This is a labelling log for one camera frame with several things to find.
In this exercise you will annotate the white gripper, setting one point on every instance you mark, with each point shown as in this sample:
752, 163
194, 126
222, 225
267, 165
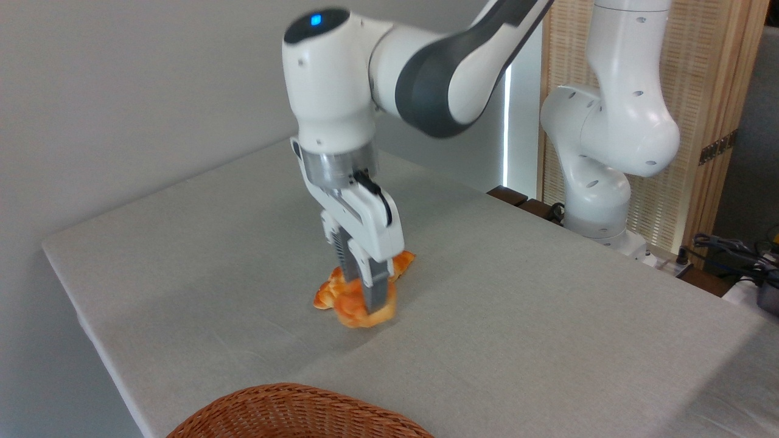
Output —
374, 225

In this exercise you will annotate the round orange bread roll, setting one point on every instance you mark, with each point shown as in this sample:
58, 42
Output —
351, 309

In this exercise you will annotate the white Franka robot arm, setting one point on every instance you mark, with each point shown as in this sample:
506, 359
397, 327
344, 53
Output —
341, 91

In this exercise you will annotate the braided golden bread loaf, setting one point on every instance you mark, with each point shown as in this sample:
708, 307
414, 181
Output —
325, 295

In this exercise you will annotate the brown wicker basket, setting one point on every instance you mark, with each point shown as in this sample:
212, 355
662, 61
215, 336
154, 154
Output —
292, 413

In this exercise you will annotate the dark wooden side table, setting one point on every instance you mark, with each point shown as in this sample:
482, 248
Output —
517, 199

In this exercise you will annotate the grey tablecloth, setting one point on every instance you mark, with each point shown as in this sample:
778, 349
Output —
548, 340

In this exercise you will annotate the vertical white light strip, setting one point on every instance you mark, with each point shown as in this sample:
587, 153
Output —
506, 134

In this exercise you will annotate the black screen hinge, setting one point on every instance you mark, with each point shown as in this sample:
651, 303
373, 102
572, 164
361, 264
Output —
717, 148

